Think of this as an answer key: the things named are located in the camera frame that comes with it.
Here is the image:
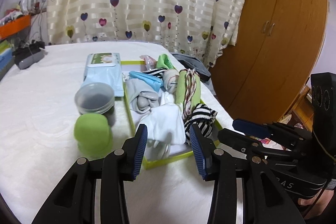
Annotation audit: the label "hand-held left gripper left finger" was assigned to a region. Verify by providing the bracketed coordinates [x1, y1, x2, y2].
[31, 123, 148, 224]

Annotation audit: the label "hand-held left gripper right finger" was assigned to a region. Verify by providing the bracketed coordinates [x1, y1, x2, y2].
[188, 123, 306, 224]

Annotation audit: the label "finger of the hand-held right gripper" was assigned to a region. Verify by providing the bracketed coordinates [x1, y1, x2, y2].
[233, 119, 314, 151]
[217, 128, 268, 161]

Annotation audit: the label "green cardboard box white inside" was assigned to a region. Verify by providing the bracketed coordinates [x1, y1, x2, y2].
[121, 60, 222, 170]

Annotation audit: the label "black white striped sock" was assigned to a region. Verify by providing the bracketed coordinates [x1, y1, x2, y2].
[143, 68, 168, 76]
[184, 104, 218, 146]

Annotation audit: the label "white small towel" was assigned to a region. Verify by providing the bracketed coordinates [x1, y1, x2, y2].
[139, 91, 186, 159]

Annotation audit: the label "grey sock pair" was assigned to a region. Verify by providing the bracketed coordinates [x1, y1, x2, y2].
[125, 79, 160, 113]

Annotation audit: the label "green cloth with braided trim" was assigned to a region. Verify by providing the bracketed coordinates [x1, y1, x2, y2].
[175, 68, 202, 119]

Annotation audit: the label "blue face masks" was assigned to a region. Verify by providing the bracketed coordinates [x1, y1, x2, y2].
[129, 70, 164, 92]

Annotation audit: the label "white elastic bandage roll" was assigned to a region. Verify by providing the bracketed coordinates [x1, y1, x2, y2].
[162, 69, 181, 94]

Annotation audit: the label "clear plastic bag red print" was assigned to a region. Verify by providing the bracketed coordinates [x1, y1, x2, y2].
[139, 54, 158, 71]

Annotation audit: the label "light green sock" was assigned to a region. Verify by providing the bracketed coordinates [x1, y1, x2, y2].
[157, 54, 174, 70]

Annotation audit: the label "person's right hand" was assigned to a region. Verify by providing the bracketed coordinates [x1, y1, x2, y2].
[301, 187, 336, 214]

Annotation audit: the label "green lidded jar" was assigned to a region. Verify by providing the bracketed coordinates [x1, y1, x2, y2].
[73, 113, 114, 156]

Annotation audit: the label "clear round plastic container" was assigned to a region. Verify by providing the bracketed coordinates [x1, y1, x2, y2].
[74, 82, 116, 127]

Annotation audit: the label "dark grey folded cloth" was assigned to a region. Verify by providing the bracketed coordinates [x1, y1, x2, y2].
[172, 53, 212, 83]

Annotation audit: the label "light blue wet wipes pack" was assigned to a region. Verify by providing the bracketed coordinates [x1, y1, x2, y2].
[83, 52, 124, 97]

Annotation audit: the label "wooden wardrobe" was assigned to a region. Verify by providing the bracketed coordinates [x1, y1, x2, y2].
[209, 0, 331, 130]

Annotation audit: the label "black grey headset device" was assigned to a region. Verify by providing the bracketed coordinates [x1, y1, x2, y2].
[13, 40, 46, 69]

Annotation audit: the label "blue box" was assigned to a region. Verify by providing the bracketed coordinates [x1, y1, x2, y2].
[0, 49, 15, 81]

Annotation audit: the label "orange tray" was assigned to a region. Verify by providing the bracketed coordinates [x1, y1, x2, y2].
[0, 15, 31, 39]

